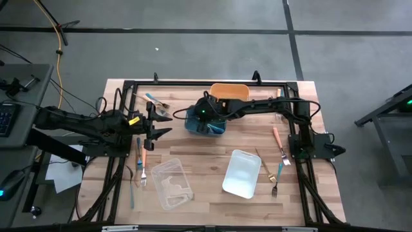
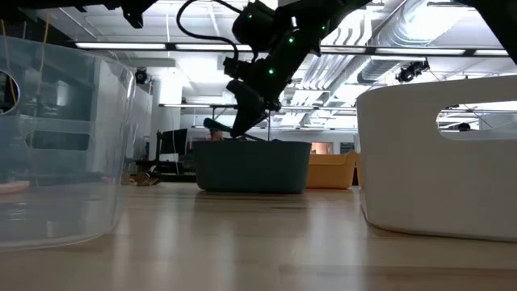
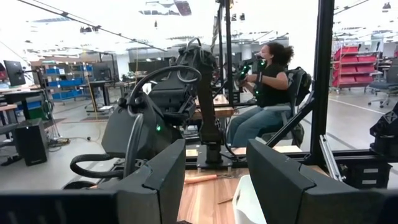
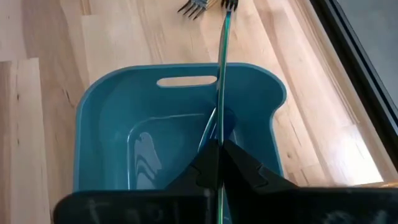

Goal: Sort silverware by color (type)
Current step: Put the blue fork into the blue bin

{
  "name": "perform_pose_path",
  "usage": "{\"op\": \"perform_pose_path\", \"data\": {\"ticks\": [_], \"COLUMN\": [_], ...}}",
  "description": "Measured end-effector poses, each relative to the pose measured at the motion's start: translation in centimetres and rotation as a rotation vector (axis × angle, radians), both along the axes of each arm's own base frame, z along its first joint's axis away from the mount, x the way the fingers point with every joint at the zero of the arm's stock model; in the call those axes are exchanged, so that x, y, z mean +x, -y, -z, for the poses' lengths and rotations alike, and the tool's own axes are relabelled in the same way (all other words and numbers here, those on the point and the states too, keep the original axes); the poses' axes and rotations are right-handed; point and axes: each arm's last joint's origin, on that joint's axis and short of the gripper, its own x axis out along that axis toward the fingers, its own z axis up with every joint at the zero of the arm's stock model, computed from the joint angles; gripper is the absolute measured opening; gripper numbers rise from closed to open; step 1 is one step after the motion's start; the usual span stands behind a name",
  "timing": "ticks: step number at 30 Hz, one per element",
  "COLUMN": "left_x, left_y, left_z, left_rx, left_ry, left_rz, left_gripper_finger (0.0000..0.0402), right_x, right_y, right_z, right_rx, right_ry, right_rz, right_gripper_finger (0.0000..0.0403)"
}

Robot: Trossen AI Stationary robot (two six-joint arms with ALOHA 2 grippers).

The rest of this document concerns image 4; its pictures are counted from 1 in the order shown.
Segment gold fork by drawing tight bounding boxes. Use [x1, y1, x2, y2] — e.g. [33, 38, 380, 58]
[177, 0, 218, 21]

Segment black aluminium table frame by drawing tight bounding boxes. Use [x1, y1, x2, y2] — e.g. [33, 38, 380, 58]
[309, 0, 398, 172]

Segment teal plastic bin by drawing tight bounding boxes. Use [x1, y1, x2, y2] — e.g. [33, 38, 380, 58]
[73, 62, 287, 224]

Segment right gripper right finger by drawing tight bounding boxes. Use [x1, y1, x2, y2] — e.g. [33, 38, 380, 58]
[223, 139, 299, 189]

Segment teal iridescent fork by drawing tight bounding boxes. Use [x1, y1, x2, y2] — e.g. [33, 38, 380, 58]
[216, 9, 233, 224]

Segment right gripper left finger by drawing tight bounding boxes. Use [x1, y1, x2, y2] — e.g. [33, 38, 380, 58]
[164, 138, 223, 191]

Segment teal handled black fork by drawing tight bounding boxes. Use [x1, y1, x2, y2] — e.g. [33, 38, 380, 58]
[220, 0, 239, 12]

